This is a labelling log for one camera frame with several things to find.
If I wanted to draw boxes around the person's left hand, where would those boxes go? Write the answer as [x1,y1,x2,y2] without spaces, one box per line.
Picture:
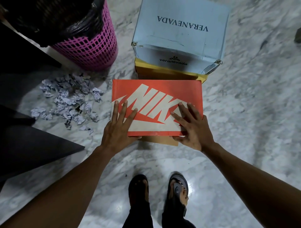
[100,100,141,155]

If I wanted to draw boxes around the person's right hand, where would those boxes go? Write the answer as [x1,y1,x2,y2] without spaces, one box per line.
[170,102,216,152]

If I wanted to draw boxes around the brown cardboard shoe box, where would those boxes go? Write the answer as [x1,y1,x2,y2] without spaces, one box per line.
[139,135,180,147]

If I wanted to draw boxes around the red Nike shoe box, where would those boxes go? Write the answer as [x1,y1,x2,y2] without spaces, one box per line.
[112,79,203,137]

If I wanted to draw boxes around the pile of paper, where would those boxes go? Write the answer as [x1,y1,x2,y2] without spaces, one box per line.
[30,73,104,136]

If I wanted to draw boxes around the yellow shoebox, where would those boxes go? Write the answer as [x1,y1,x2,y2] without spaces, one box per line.
[134,58,209,84]

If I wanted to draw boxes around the light blue Veranevada box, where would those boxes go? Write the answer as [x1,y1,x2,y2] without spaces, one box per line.
[131,0,231,75]

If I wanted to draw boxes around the person's left forearm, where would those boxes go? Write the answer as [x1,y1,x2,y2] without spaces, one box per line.
[0,145,116,228]

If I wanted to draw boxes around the person's right forearm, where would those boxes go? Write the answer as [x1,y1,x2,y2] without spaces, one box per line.
[202,142,301,228]

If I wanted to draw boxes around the person's right foot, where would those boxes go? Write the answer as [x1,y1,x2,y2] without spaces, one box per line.
[168,179,188,207]

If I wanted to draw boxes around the person's foot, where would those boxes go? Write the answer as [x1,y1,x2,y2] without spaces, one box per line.
[130,179,149,204]
[168,179,188,207]

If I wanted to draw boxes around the person's left foot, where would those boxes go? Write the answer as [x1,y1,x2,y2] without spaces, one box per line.
[130,179,149,204]

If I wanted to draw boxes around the black sandal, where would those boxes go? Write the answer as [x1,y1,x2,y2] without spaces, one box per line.
[128,174,150,208]
[166,173,189,217]

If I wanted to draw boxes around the black trousers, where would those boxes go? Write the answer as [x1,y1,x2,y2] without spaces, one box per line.
[122,199,197,228]

